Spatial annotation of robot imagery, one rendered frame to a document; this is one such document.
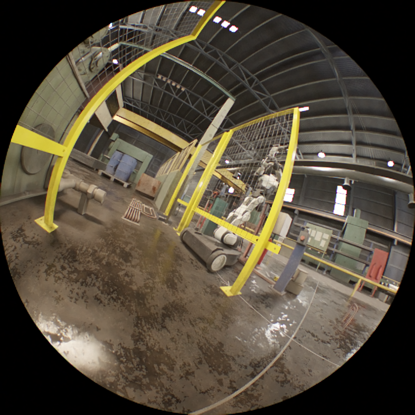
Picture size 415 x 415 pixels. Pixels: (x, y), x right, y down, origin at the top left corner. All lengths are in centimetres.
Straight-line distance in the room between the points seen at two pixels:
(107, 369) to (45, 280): 35
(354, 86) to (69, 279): 1235
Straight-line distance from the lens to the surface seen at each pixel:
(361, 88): 1197
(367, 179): 1060
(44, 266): 66
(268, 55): 1113
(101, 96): 86
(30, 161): 116
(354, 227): 951
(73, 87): 127
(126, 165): 469
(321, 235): 680
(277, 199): 87
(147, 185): 448
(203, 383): 50
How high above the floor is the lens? 45
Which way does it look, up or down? 2 degrees up
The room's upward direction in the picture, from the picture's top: 25 degrees clockwise
